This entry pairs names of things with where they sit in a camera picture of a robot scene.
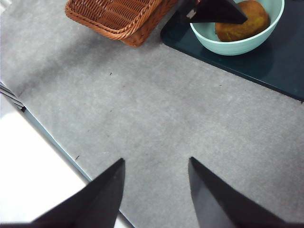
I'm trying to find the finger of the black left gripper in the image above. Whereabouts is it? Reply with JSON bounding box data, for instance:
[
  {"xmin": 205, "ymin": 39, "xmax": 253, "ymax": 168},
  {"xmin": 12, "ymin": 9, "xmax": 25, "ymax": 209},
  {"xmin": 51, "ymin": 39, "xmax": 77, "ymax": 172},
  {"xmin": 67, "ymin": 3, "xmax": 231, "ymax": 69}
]
[{"xmin": 177, "ymin": 0, "xmax": 249, "ymax": 25}]

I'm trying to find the brown wicker basket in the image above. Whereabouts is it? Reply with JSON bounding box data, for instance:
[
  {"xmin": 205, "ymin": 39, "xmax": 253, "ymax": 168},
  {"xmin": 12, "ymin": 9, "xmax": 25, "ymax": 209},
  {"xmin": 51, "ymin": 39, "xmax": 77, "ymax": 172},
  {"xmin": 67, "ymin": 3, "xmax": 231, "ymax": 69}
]
[{"xmin": 64, "ymin": 0, "xmax": 179, "ymax": 47}]

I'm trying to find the black rectangular tray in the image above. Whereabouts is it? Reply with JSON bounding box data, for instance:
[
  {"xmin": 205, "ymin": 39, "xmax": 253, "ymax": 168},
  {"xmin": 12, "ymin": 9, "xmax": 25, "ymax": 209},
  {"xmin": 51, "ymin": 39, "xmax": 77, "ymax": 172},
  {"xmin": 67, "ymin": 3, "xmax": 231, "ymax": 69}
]
[{"xmin": 160, "ymin": 0, "xmax": 304, "ymax": 102}]

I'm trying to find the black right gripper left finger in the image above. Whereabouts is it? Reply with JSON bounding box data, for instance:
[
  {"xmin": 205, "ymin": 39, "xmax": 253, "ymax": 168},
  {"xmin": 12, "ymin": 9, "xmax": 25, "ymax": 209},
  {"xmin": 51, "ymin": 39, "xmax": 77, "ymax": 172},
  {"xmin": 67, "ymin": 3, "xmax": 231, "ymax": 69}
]
[{"xmin": 0, "ymin": 158, "xmax": 126, "ymax": 228}]

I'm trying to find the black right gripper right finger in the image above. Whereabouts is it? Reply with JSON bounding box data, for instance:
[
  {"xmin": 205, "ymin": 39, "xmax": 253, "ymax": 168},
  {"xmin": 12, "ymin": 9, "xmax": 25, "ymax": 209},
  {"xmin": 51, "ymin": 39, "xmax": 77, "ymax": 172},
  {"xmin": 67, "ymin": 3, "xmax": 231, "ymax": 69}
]
[{"xmin": 188, "ymin": 156, "xmax": 294, "ymax": 228}]

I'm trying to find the orange-brown round fruit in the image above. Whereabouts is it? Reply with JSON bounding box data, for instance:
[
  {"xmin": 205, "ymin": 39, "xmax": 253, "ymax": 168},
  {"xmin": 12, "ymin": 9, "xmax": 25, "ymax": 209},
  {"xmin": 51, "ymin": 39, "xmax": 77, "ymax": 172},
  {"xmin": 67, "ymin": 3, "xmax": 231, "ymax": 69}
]
[{"xmin": 215, "ymin": 0, "xmax": 271, "ymax": 42}]

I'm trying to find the teal ribbed bowl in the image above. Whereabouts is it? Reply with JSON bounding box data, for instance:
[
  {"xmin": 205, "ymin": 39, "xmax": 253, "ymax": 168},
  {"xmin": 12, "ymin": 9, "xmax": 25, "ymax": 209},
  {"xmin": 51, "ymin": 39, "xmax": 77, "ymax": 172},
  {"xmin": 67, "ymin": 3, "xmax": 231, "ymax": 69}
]
[{"xmin": 189, "ymin": 0, "xmax": 285, "ymax": 57}]

